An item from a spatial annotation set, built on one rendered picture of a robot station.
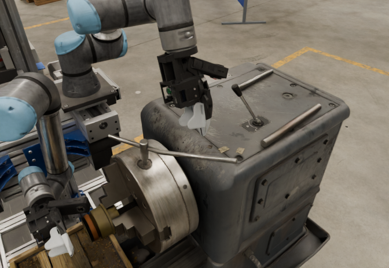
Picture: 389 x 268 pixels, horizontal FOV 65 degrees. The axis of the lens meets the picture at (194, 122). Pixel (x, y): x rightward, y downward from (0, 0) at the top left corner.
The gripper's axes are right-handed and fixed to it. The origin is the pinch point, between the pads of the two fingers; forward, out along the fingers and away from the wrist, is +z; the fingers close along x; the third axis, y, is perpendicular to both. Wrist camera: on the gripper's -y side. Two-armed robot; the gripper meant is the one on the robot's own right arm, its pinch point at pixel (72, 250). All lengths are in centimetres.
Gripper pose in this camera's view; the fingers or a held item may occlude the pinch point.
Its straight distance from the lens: 90.6
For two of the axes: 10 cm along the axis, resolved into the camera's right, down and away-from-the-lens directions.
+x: 0.0, -8.0, -6.0
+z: 6.0, 4.8, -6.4
